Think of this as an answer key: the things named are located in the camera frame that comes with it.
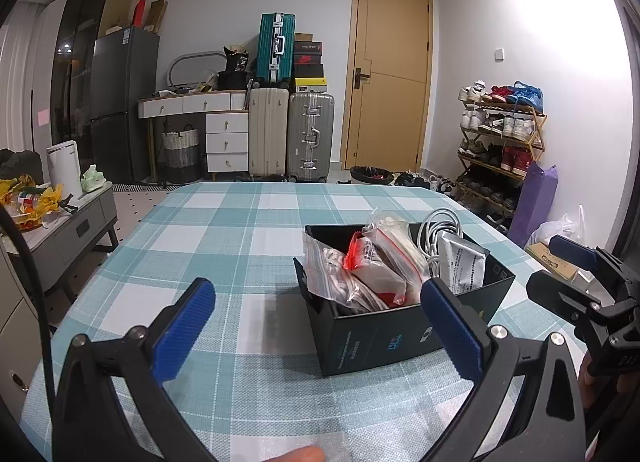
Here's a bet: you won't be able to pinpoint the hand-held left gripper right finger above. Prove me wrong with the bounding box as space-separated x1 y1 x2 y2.
421 278 587 462

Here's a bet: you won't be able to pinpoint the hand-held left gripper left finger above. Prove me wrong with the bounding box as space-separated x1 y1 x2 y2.
52 278 217 462

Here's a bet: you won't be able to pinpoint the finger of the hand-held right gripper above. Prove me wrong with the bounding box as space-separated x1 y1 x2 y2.
549 235 608 274
526 269 603 329

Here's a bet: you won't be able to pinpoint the silver foil packet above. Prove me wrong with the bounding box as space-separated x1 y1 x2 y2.
440 233 490 295

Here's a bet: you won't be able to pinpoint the black cardboard box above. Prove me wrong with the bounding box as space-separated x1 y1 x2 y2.
294 222 517 378

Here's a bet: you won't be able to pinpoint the zip bag with red label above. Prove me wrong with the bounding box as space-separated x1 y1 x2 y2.
345 231 408 309

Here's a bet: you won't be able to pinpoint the zip bag with white gauze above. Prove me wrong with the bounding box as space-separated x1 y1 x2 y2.
362 209 431 305

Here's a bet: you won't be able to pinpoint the white cable bundle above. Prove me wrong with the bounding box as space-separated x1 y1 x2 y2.
417 208 467 278

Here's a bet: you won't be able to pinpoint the cream cord coil bag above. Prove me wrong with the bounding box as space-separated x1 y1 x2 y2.
302 234 366 310

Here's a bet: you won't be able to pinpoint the person's right hand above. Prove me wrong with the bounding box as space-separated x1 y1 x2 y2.
578 357 601 440

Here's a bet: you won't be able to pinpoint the person's left hand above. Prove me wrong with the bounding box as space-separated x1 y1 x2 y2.
265 444 326 462

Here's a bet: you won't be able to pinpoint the brown cardboard box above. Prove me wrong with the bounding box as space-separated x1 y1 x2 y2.
525 241 596 288

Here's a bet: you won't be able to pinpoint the white plastic bag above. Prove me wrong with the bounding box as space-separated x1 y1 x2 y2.
532 204 586 248

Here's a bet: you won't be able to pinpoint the purple bag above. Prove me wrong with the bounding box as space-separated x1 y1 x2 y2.
509 162 558 249

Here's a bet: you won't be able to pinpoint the checked teal tablecloth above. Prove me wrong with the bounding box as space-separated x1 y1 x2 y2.
20 181 601 462

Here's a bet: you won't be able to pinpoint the wooden shoe rack with shoes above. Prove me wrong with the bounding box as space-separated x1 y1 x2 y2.
456 79 548 233

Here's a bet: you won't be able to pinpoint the grey side table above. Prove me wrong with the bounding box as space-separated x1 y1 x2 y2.
0 182 121 303

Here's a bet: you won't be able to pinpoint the shoes on floor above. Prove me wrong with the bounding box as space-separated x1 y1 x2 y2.
392 169 458 196

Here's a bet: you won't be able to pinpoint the beige cabinet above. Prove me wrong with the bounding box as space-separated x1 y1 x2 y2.
0 242 52 425

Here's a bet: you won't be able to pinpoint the woven laundry basket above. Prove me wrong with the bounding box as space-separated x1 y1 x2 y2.
161 126 201 184

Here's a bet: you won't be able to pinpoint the pale green plastic bag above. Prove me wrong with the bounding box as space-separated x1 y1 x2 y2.
80 164 113 193

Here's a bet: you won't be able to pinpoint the black basin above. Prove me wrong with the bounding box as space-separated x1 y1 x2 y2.
350 166 393 186

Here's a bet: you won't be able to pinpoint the white desk with drawers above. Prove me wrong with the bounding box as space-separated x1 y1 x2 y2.
138 90 251 176

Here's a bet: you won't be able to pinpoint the white air purifier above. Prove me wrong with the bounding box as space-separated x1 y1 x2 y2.
47 140 83 198

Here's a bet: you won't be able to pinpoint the yellow snack pile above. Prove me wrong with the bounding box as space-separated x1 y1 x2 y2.
0 174 68 231

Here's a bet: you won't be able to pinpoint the beige suitcase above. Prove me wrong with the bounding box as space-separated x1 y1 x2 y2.
248 87 290 180

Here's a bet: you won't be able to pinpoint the silver suitcase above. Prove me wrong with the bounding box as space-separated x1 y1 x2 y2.
286 92 336 184

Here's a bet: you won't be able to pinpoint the dark cloth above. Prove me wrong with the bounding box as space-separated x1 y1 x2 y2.
0 148 45 182

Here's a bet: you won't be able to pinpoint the dark grey refrigerator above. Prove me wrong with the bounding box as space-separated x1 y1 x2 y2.
90 27 161 183

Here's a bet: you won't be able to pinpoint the wooden door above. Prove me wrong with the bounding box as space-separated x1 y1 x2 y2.
340 0 433 175

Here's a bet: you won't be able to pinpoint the black bag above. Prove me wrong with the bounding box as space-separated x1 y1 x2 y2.
217 46 251 91

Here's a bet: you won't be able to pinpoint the oval mirror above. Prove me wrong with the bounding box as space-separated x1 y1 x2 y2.
167 51 231 91

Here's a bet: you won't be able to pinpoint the dark glass cabinet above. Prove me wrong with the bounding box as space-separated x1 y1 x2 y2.
50 0 118 153

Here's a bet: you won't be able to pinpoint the teal suitcase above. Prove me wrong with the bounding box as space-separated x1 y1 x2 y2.
256 13 297 90

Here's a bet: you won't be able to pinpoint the stack of shoe boxes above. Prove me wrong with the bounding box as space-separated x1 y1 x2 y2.
292 33 328 95

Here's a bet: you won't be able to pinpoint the white curtain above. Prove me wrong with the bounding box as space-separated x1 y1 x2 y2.
0 0 66 155

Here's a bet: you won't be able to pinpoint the small upright cardboard box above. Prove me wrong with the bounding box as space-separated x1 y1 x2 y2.
149 0 168 35

